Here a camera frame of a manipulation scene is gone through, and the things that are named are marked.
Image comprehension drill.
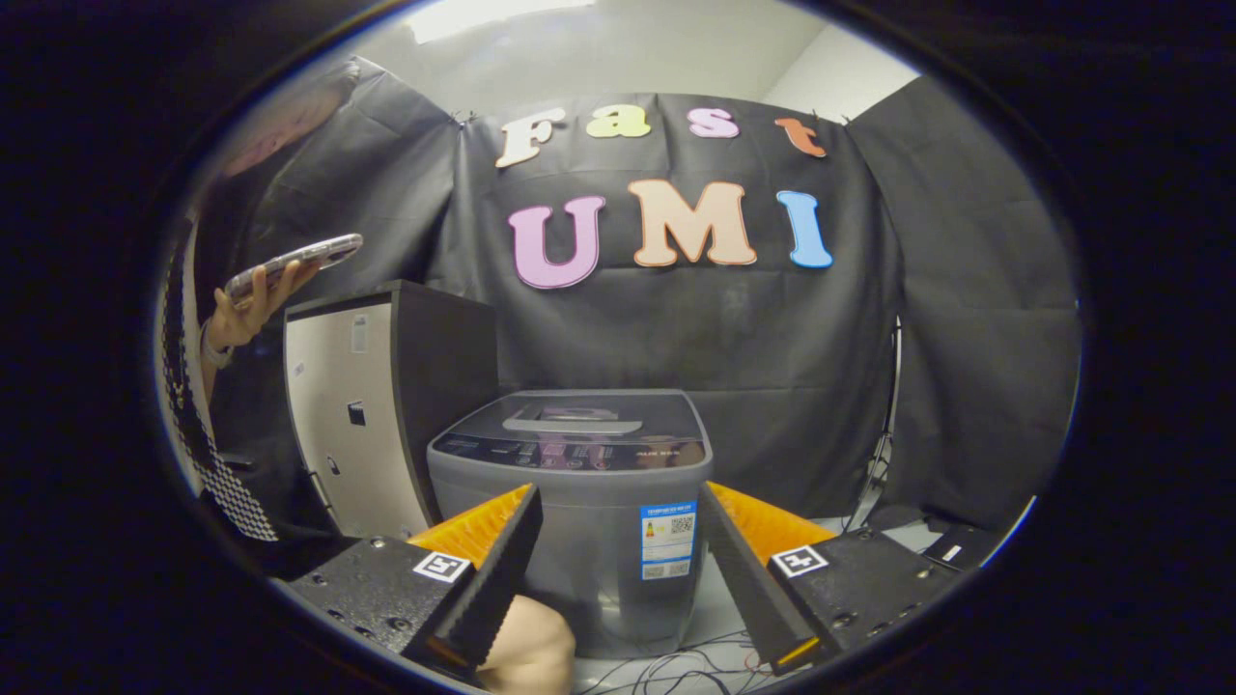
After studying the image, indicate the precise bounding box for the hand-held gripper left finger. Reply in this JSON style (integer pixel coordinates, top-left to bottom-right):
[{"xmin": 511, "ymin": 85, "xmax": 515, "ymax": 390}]
[{"xmin": 286, "ymin": 483, "xmax": 545, "ymax": 677}]

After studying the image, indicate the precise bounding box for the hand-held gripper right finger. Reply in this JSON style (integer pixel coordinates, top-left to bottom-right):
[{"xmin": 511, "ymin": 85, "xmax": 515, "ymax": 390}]
[{"xmin": 699, "ymin": 481, "xmax": 959, "ymax": 676}]

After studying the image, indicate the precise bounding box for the grey washing machine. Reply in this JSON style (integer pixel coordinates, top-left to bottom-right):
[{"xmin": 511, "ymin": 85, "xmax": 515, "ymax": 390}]
[{"xmin": 427, "ymin": 389, "xmax": 715, "ymax": 659}]

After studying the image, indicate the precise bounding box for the smartphone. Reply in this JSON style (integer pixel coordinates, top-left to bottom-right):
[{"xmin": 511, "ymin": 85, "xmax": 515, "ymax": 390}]
[{"xmin": 224, "ymin": 234, "xmax": 365, "ymax": 300}]

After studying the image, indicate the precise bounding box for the metal light stand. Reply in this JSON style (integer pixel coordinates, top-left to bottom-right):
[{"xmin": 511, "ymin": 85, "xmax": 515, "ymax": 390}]
[{"xmin": 850, "ymin": 317, "xmax": 905, "ymax": 532}]

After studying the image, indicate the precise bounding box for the black backdrop cloth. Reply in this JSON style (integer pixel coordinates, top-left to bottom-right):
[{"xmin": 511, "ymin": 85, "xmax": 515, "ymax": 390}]
[{"xmin": 198, "ymin": 58, "xmax": 1082, "ymax": 532}]

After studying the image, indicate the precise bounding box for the black and cream cabinet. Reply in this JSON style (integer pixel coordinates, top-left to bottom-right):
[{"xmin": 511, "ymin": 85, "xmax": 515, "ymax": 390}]
[{"xmin": 283, "ymin": 280, "xmax": 499, "ymax": 543}]

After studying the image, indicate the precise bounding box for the black box with white label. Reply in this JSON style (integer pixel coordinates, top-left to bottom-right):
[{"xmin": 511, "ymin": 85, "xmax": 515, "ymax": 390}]
[{"xmin": 922, "ymin": 521, "xmax": 1011, "ymax": 570}]

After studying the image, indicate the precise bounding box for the white wristband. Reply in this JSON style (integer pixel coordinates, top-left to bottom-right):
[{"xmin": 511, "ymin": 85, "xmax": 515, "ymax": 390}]
[{"xmin": 198, "ymin": 323, "xmax": 235, "ymax": 371}]

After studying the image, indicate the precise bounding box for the person's head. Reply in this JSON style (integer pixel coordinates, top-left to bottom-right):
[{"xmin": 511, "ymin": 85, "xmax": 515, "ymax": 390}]
[{"xmin": 222, "ymin": 60, "xmax": 360, "ymax": 182}]

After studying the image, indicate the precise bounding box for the bundle of floor cables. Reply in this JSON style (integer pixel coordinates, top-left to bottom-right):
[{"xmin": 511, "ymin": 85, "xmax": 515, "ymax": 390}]
[{"xmin": 577, "ymin": 632, "xmax": 775, "ymax": 695}]

